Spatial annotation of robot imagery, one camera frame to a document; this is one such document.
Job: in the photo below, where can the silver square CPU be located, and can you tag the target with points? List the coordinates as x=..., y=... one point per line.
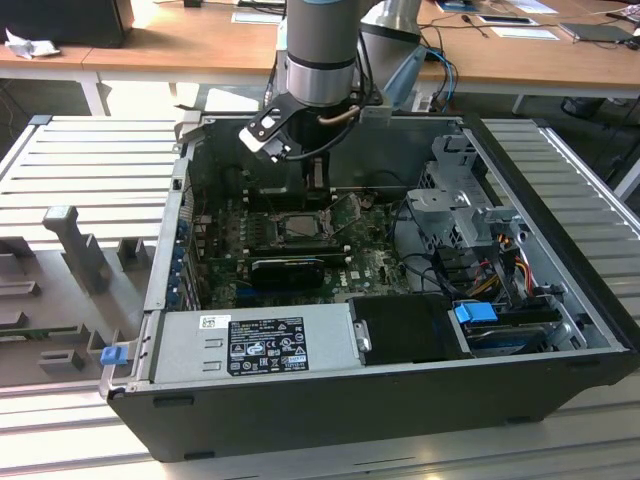
x=305, y=226

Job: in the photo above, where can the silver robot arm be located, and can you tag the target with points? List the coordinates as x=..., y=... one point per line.
x=320, y=40

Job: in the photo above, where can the black RAM slot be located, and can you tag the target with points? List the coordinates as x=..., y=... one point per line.
x=300, y=257
x=265, y=191
x=265, y=200
x=300, y=248

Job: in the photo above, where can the CPU socket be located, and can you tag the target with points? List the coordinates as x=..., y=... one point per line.
x=279, y=231

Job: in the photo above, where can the black graphics card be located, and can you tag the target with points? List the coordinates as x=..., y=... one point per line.
x=285, y=274

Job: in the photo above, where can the green motherboard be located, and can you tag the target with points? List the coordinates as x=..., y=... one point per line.
x=370, y=260

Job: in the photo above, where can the pale blue teach pendant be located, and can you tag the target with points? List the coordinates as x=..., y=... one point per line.
x=407, y=75

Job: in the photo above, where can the grey metal drive cage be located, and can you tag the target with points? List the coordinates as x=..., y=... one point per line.
x=440, y=210

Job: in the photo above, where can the white blue paper sheet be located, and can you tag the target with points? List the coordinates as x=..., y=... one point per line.
x=255, y=17
x=525, y=32

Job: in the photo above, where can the long wooden desk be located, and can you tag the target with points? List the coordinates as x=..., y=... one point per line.
x=200, y=45

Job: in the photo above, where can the black plastic shroud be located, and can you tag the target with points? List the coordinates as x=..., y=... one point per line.
x=410, y=330

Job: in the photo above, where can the blue disk carrier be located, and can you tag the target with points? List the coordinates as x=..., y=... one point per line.
x=472, y=314

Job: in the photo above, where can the grey power supply unit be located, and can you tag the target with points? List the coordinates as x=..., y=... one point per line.
x=180, y=350

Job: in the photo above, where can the black open PC case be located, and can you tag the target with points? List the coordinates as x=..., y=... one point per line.
x=300, y=425

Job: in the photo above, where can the blue case latch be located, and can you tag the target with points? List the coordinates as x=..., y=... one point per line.
x=113, y=356

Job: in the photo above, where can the grey parts rack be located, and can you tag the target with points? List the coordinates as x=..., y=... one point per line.
x=70, y=300

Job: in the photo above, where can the small wooden desk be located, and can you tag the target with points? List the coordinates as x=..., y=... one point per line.
x=45, y=62

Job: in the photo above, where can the black box on desk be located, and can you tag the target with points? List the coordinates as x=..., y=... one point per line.
x=65, y=22

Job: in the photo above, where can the crumpled white paper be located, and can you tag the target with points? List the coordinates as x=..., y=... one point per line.
x=30, y=46

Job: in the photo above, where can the green RAM stick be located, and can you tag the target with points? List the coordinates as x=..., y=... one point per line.
x=35, y=331

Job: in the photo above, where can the dark grey notebook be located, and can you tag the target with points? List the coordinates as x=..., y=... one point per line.
x=597, y=32

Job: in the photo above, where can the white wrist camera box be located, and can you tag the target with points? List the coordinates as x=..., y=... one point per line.
x=252, y=139

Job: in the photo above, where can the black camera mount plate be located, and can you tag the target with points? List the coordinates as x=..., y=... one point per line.
x=290, y=102

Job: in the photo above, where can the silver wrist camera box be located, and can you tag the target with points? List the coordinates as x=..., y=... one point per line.
x=375, y=115

